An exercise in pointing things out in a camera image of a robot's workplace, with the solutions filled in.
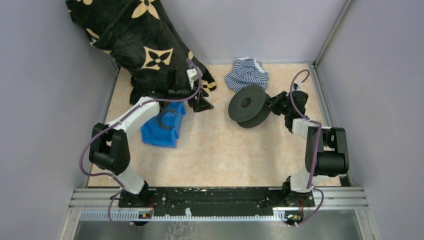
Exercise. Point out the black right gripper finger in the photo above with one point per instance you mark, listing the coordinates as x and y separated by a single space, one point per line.
277 108
277 101

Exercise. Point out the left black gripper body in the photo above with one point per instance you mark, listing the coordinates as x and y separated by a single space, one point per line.
181 91

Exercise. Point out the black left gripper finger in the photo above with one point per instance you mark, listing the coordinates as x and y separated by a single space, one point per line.
201 104
200 94

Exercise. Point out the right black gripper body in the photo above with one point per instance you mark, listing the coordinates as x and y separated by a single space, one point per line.
285 102

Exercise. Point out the black cable spool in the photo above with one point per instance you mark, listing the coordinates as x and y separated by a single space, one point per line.
248 106

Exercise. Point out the blue plastic bin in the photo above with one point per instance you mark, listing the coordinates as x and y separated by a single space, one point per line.
164 129

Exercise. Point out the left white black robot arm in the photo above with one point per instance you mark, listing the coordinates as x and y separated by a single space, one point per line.
108 148

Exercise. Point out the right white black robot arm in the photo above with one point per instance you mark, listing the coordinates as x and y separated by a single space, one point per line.
326 151

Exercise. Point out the blue white striped cloth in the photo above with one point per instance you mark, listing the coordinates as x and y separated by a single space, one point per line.
246 71

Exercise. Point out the black beige floral blanket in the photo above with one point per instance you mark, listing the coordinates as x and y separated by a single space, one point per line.
140 37

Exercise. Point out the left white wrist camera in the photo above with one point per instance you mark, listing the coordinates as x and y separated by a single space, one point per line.
192 75

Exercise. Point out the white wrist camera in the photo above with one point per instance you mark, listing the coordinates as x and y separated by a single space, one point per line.
192 75
297 87

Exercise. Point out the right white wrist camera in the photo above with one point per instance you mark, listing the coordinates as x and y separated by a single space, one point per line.
297 87

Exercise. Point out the aluminium frame rail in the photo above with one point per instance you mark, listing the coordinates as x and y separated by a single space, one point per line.
335 198

